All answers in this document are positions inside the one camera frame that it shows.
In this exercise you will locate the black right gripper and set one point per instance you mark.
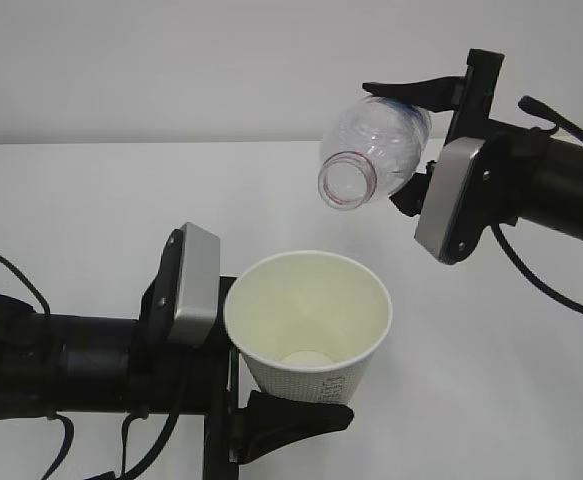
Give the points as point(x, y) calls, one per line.
point(469, 98)

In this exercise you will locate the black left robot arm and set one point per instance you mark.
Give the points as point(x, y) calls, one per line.
point(53, 365)

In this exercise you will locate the white paper cup green logo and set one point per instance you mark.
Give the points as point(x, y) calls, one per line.
point(307, 324)

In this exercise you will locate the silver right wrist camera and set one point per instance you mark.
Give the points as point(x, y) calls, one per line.
point(475, 183)

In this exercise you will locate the clear water bottle red label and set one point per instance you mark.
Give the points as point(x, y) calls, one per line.
point(372, 150)

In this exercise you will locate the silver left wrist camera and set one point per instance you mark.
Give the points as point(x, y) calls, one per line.
point(182, 303)

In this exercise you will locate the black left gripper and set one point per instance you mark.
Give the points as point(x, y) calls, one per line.
point(235, 436)

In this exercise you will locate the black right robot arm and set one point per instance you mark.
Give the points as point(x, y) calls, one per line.
point(554, 197)

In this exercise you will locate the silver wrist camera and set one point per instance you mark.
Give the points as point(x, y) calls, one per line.
point(182, 303)
point(475, 183)

